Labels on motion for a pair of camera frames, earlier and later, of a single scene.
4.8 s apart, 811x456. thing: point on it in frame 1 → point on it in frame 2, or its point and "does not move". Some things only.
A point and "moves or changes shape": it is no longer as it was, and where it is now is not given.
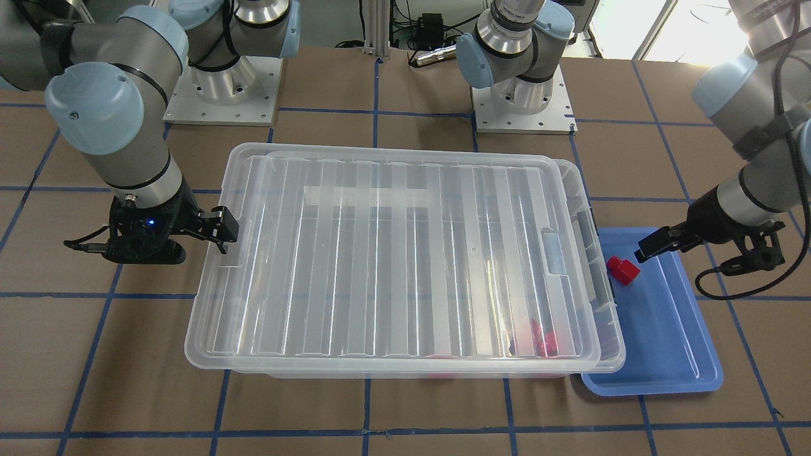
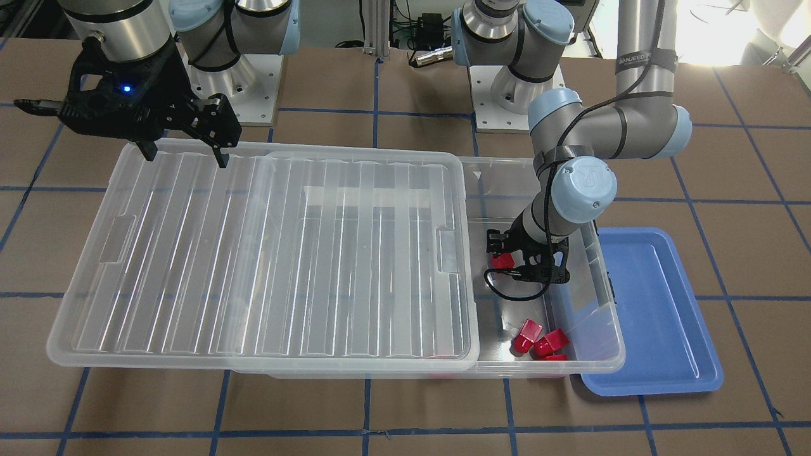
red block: [623, 270] → [505, 261]
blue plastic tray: [670, 346] does not move
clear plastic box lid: [354, 258] moves or changes shape
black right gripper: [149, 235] → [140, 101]
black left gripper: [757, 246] → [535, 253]
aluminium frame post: [376, 18] does not move
